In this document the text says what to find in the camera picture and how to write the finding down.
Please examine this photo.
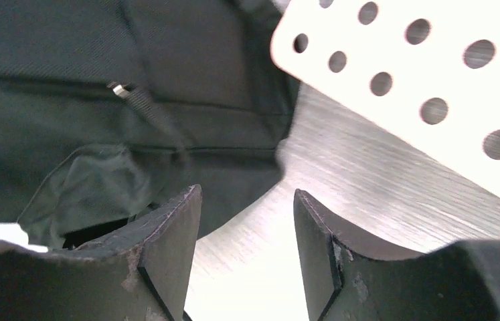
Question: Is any black student backpack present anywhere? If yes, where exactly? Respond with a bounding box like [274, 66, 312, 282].
[0, 1, 299, 248]

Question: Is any pink perforated music stand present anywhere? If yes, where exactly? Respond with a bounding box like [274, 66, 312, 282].
[270, 1, 500, 198]

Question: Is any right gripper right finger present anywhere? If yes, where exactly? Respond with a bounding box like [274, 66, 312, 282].
[293, 190, 500, 321]

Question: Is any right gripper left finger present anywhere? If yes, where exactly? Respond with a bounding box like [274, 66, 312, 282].
[0, 185, 201, 320]

